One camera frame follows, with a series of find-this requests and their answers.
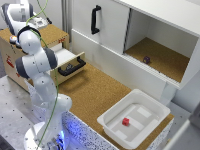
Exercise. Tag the white sliding door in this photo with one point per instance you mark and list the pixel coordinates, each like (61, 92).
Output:
(111, 28)

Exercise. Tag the wooden drawer box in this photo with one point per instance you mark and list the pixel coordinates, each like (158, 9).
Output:
(53, 33)

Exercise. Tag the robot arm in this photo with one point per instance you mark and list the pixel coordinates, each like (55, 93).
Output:
(40, 86)

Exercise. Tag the pink block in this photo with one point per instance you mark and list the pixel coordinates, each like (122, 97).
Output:
(126, 121)

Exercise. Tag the wooden drawer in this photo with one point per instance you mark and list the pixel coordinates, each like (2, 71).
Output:
(68, 56)

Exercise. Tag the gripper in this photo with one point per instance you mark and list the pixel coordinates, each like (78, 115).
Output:
(40, 22)

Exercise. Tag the purple block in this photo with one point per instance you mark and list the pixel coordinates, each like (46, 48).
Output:
(146, 59)

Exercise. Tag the white plastic box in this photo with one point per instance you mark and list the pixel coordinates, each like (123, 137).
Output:
(113, 125)

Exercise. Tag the white cabinet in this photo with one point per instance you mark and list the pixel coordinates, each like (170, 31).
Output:
(110, 71)

